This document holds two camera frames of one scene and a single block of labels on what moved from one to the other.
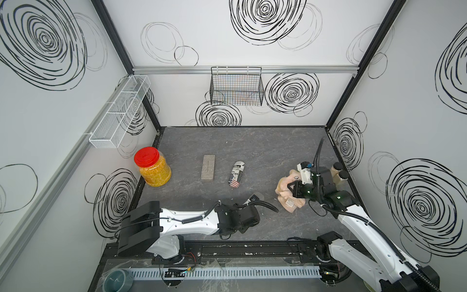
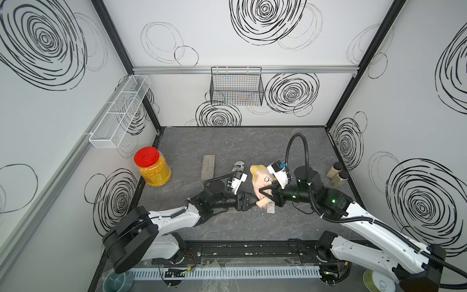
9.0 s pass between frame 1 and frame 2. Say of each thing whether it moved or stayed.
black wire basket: stayed
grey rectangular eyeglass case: stayed
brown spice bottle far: stayed
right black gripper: moved
